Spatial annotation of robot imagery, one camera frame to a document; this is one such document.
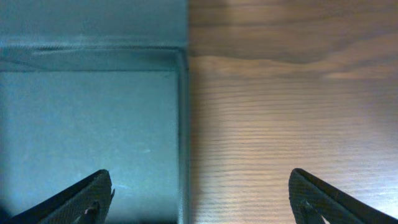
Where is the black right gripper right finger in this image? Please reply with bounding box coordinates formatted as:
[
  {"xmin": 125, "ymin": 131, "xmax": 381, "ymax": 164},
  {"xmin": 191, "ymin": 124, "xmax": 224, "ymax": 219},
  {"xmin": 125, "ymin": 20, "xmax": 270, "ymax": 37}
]
[{"xmin": 289, "ymin": 168, "xmax": 397, "ymax": 224}]

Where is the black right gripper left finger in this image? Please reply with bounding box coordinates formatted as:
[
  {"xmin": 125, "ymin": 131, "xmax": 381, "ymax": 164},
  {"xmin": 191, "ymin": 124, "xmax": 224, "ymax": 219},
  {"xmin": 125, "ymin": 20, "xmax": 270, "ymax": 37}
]
[{"xmin": 5, "ymin": 169, "xmax": 115, "ymax": 224}]

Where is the dark green flip-lid box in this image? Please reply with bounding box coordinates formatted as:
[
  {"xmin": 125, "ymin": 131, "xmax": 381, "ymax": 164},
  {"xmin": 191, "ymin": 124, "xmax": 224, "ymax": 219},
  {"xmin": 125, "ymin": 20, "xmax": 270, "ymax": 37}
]
[{"xmin": 1, "ymin": 0, "xmax": 190, "ymax": 223}]

